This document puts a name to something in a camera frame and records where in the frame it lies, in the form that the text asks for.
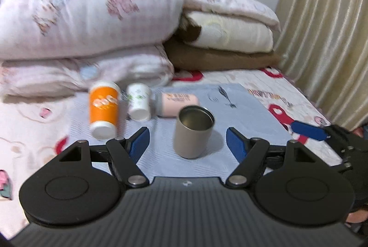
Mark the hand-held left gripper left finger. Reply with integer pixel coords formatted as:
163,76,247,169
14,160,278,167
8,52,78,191
59,126,150,188

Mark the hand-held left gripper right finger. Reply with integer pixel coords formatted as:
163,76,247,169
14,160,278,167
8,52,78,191
226,127,317,188

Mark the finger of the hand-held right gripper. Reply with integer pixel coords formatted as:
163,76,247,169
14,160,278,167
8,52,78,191
290,120,329,142

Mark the grey metal cup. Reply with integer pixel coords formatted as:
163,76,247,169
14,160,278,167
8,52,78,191
173,105,215,160

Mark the light blue cloth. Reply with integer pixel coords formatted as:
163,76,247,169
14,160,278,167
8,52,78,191
67,83,342,179

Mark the white bottle green print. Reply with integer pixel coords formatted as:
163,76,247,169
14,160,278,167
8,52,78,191
126,83,152,122

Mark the orange bottle white cap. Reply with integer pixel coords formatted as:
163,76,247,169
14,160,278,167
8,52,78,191
89,82,121,141

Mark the pink bottle lying down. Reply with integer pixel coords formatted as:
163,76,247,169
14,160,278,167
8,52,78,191
155,92,200,118

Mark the cream curtain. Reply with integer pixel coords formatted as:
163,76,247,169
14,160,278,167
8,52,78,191
273,0,368,131

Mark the cream and brown blanket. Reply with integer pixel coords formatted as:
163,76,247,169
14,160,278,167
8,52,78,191
175,11,274,54

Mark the large pink printed quilt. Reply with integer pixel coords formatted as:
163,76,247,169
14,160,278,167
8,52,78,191
0,0,186,99

